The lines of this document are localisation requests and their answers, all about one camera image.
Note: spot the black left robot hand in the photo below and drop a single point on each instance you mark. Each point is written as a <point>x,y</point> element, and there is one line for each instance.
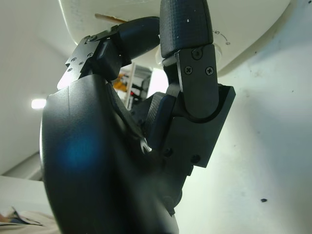
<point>97,170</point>

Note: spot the bright ceiling light panel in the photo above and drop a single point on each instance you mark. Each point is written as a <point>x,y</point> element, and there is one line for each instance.
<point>38,104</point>

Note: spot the cream white toaster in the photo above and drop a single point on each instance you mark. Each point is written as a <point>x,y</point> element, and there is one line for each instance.
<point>73,14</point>

